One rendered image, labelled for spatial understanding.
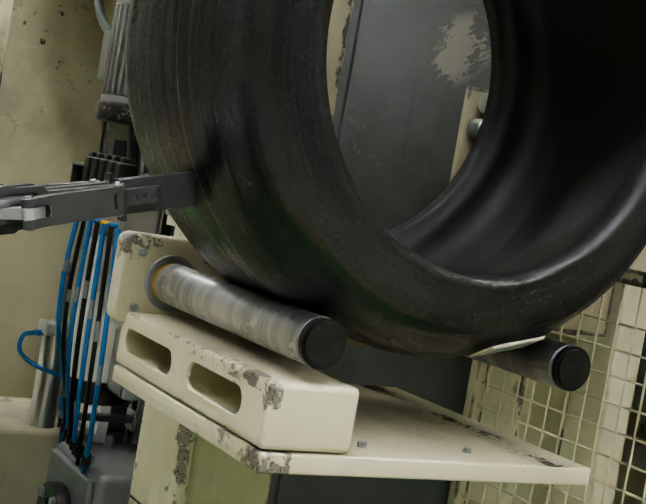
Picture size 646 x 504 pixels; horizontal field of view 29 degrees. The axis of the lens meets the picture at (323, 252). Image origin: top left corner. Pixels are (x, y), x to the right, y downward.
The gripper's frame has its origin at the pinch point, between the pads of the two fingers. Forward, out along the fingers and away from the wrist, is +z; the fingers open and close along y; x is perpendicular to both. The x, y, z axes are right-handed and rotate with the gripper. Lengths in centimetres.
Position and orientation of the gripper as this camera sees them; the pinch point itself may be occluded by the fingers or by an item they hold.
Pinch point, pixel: (155, 192)
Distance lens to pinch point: 110.1
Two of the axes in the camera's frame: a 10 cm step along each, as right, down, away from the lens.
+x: 0.4, 9.9, 1.6
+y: -4.9, -1.2, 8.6
